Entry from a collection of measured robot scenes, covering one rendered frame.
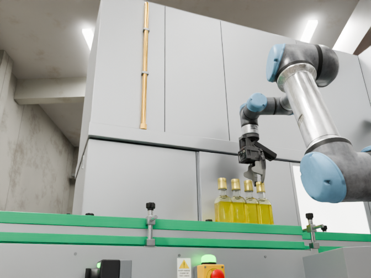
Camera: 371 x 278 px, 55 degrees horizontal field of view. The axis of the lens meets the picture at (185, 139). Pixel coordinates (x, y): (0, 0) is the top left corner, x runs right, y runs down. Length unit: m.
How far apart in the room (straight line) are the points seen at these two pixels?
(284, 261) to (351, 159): 0.54
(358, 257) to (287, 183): 0.99
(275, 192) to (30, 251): 1.07
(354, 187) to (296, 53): 0.45
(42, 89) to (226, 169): 5.32
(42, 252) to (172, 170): 0.67
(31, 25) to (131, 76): 4.09
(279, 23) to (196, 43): 3.66
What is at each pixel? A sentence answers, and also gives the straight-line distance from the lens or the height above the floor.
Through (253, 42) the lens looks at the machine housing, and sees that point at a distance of 2.09.
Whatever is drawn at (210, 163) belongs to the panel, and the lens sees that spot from 1.55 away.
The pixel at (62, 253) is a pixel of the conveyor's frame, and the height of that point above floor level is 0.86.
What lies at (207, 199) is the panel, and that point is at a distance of 1.50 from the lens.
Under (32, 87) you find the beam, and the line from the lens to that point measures 6.71.
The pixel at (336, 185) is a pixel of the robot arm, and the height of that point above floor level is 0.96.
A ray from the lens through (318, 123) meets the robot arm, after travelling 0.94.
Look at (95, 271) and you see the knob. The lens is 1.00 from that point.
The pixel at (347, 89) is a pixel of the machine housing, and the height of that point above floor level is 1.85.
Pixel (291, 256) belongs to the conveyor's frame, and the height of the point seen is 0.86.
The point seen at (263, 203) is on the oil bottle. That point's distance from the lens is 1.45.
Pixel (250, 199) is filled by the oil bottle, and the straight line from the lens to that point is 1.42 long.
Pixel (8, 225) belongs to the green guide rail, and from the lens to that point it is 1.09.
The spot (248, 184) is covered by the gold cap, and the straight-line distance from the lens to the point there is 1.45.
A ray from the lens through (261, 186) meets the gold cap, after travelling 1.48.
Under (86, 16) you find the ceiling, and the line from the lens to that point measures 5.30.
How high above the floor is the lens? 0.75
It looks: 24 degrees up
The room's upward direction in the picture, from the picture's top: 1 degrees counter-clockwise
